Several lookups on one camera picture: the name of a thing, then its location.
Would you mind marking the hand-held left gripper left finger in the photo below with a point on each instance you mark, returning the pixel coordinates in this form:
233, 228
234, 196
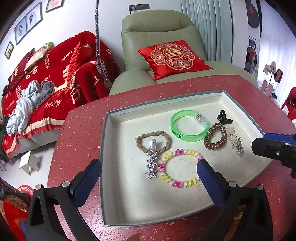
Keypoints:
87, 183

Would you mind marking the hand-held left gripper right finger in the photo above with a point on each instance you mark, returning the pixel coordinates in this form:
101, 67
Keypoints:
209, 183

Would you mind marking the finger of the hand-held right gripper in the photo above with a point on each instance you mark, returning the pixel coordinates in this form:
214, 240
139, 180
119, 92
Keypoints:
268, 148

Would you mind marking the silver pendant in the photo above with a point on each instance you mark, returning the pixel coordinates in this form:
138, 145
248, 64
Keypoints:
240, 149

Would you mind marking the clear crystal hair clip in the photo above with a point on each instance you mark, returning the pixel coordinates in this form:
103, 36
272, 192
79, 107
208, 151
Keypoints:
231, 136

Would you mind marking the green translucent bangle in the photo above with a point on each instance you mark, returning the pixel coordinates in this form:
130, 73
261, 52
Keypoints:
185, 136

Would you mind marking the black claw hair clip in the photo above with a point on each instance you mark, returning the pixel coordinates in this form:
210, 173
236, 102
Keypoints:
223, 118

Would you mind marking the grey jewelry tray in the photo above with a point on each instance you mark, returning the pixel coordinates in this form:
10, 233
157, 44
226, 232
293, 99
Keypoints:
138, 204

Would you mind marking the silver star hair clip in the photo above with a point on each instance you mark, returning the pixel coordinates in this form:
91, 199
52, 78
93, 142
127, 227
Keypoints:
152, 160

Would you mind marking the red plastic chair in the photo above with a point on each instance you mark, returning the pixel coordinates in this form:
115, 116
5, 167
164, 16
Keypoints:
289, 104

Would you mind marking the small white stool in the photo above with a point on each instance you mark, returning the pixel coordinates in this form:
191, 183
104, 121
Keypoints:
29, 163

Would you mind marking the grey sofa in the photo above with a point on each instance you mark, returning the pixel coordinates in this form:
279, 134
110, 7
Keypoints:
39, 141

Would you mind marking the shoe rack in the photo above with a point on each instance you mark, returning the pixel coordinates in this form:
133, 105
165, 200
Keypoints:
271, 81

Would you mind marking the red bag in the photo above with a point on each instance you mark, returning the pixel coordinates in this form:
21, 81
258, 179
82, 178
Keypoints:
11, 220

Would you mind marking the white washing machine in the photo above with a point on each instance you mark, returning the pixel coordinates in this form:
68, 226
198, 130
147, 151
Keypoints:
248, 55

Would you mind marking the grey crumpled clothes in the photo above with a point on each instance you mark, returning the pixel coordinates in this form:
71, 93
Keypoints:
25, 106

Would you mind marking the white curtain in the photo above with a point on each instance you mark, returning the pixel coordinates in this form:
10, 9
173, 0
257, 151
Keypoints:
277, 34

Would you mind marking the red blanket covered sofa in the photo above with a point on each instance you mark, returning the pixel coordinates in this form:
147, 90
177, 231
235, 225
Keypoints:
69, 69

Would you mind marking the red satin cushion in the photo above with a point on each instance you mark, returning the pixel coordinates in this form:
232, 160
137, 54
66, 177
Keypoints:
77, 62

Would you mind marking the red embroidered cushion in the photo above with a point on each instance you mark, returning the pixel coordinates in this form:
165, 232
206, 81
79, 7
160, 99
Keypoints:
173, 56

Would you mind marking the white dryer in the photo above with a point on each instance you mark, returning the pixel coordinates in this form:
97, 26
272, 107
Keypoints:
252, 14

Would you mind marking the red pillow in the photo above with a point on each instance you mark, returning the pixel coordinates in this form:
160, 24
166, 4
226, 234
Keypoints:
22, 64

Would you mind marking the gooseneck phone holder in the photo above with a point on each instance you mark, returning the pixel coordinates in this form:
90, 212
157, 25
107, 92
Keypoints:
97, 46

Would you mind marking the photo printed pillow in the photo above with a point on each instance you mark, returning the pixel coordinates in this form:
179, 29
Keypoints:
39, 54

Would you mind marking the green armchair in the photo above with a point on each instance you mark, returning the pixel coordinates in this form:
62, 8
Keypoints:
157, 30

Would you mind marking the small black picture frame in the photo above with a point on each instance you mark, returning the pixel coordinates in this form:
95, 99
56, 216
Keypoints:
9, 50

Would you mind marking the black photo frame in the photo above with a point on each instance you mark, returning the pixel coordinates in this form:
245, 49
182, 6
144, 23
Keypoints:
34, 16
21, 31

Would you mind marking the grey wall socket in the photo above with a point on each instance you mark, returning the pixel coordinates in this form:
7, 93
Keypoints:
138, 7

